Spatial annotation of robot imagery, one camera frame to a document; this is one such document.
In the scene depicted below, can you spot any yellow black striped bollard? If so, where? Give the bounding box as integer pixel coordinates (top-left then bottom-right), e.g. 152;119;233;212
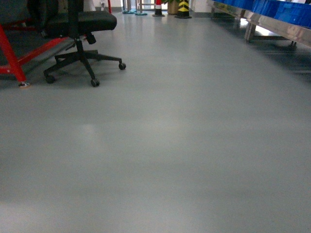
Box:
175;0;191;19

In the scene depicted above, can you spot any distant red white cone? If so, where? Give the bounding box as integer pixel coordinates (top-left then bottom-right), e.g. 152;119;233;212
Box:
152;0;165;17

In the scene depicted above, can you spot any black office swivel chair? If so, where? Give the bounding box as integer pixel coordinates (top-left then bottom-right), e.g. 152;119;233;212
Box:
28;0;127;88

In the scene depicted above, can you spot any stainless steel flow rack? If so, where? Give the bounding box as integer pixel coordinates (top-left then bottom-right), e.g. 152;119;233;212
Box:
207;0;311;47

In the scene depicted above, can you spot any large blue plastic crate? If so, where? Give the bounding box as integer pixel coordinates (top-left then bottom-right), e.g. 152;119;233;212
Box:
219;0;311;28

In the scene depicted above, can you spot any red metal table frame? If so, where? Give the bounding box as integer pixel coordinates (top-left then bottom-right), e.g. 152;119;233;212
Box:
0;19;66;89

